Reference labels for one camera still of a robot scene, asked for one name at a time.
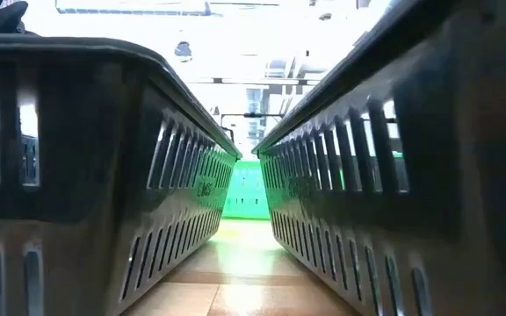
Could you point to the green plastic slotted basket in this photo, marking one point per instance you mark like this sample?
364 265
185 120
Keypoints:
246 188

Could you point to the black plastic slotted basket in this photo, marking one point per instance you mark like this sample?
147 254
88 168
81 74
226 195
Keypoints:
455 153
81 153

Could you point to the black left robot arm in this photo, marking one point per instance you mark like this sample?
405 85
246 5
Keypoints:
7 17

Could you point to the ceiling dome fixture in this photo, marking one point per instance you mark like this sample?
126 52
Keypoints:
182 49

